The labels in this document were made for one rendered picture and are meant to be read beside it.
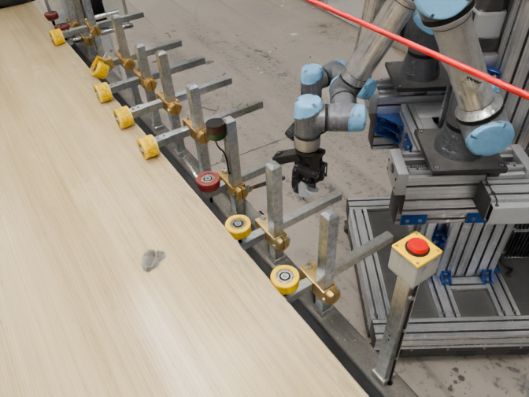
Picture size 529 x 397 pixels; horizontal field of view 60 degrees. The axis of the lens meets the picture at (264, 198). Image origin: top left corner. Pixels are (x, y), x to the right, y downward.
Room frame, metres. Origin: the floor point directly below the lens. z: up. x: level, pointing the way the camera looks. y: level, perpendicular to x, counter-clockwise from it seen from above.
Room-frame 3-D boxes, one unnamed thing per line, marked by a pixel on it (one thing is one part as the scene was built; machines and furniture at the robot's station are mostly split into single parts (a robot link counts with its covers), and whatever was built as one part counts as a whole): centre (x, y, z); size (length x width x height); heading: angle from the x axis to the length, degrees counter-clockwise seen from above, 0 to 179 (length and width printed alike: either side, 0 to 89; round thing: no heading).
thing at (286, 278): (0.80, -0.04, 0.85); 0.08 x 0.08 x 0.11
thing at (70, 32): (2.59, 0.85, 0.95); 0.50 x 0.04 x 0.04; 121
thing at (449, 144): (1.16, -0.62, 1.09); 0.15 x 0.15 x 0.10
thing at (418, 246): (0.60, -0.30, 1.22); 0.04 x 0.04 x 0.02
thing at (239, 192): (1.27, 0.11, 0.85); 0.14 x 0.06 x 0.05; 31
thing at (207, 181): (1.24, 0.19, 0.85); 0.08 x 0.08 x 0.11
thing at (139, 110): (1.74, 0.33, 0.95); 0.50 x 0.04 x 0.04; 121
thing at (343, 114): (1.09, -0.23, 1.23); 0.11 x 0.11 x 0.08; 83
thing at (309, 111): (1.09, -0.13, 1.23); 0.09 x 0.08 x 0.11; 83
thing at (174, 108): (1.70, 0.37, 0.95); 0.14 x 0.06 x 0.05; 31
